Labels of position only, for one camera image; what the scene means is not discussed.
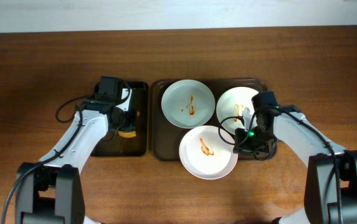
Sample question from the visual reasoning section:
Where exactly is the green and orange sponge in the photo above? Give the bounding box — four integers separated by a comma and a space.
118, 110, 140, 138

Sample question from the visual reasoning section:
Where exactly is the white plate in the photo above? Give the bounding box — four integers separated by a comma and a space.
179, 126, 238, 180
216, 86, 259, 134

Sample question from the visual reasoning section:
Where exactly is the white plate front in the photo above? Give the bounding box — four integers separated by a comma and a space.
179, 126, 238, 180

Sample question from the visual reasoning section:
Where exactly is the pale blue plate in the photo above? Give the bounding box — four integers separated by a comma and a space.
161, 80, 216, 129

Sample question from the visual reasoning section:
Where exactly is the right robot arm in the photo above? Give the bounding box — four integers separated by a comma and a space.
234, 91, 357, 224

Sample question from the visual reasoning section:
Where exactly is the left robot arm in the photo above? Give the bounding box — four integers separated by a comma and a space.
1, 76, 137, 223

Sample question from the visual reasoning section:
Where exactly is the small black tray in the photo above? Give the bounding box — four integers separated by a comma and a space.
92, 82, 149, 157

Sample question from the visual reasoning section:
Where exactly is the brown plastic serving tray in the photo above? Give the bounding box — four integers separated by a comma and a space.
150, 78, 268, 161

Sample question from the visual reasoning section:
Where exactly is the left black cable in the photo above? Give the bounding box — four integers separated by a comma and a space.
0, 81, 132, 224

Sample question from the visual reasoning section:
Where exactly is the black cable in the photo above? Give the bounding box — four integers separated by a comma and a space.
217, 105, 344, 224
0, 81, 132, 224

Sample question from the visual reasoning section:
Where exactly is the right black cable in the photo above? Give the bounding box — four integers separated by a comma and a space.
217, 105, 344, 224

